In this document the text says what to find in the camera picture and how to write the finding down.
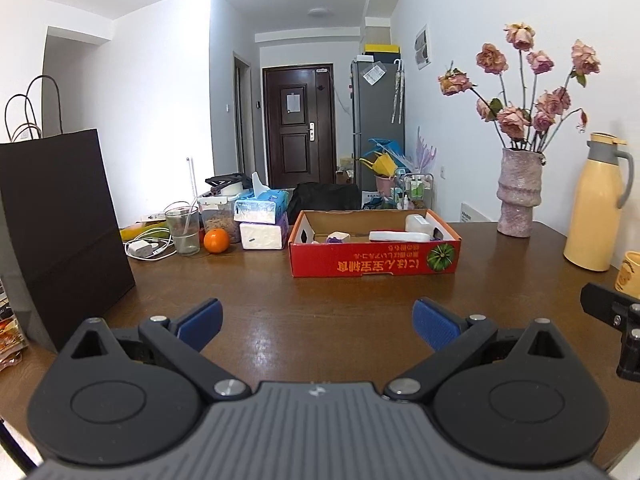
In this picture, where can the clear plastic bag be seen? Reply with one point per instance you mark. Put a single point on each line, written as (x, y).
(373, 74)

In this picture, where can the orange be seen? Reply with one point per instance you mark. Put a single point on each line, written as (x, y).
(216, 241)

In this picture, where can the black paper bag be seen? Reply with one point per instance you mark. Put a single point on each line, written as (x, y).
(55, 235)

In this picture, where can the white drinking straw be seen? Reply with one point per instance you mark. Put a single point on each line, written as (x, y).
(189, 217)

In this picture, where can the glass cup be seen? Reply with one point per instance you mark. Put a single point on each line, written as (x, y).
(182, 237)

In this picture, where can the white charger adapter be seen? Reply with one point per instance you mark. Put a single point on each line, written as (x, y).
(141, 248)

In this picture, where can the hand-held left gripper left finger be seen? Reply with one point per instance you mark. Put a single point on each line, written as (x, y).
(200, 320)

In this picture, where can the yellow mug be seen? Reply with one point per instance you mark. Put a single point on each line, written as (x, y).
(630, 275)

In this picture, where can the clear food container white lid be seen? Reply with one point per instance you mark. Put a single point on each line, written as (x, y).
(217, 217)

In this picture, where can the blue tissue pack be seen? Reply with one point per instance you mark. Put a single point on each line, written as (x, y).
(265, 207)

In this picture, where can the dark brown door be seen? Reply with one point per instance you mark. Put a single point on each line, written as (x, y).
(300, 145)

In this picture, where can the pink bucket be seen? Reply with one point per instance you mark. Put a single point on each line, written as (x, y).
(384, 186)

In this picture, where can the paper note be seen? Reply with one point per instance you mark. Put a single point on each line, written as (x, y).
(293, 101)

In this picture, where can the blue plastic stool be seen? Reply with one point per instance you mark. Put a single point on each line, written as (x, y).
(387, 146)

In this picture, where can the white round container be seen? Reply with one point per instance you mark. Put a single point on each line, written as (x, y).
(232, 188)

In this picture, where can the red cardboard box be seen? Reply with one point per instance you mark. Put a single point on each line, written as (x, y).
(360, 262)

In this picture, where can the white folded umbrella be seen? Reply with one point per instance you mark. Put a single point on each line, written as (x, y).
(398, 90)

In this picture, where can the clear plastic bottle white label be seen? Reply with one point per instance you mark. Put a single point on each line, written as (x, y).
(417, 224)

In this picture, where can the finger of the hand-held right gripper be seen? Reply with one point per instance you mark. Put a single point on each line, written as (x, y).
(607, 307)

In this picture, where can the black folding chair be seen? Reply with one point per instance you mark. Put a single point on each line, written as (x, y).
(325, 197)

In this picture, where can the purple plastic hangers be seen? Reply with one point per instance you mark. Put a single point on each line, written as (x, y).
(425, 152)

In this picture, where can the yellow plastic dustpan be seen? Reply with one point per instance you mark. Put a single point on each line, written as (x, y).
(380, 165)

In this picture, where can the dark interior door frame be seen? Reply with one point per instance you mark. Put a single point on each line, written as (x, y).
(240, 120)

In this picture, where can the beige rectangular block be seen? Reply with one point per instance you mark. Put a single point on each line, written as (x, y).
(340, 236)

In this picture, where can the white panel board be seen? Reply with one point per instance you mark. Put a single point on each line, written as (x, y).
(477, 212)

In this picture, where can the grey refrigerator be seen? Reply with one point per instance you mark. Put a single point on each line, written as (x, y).
(375, 120)

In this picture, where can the colourful snack packet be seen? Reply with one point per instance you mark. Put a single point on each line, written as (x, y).
(10, 330)

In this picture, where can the ceiling lamp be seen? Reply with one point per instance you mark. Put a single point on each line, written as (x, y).
(319, 11)

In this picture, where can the black flat device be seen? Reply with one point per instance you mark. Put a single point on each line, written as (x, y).
(225, 181)

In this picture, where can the yellow thermos jug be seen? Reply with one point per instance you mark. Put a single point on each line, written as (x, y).
(595, 210)

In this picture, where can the small brown carton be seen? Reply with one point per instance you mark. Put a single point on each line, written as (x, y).
(343, 177)

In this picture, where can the dried pink rose bouquet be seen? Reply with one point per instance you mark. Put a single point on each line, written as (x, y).
(512, 120)

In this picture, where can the purple tissue pack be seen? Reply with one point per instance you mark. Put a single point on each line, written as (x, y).
(262, 235)

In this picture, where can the yellow and black box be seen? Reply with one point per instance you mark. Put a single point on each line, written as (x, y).
(382, 51)

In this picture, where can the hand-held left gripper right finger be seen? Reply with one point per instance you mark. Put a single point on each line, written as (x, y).
(435, 325)

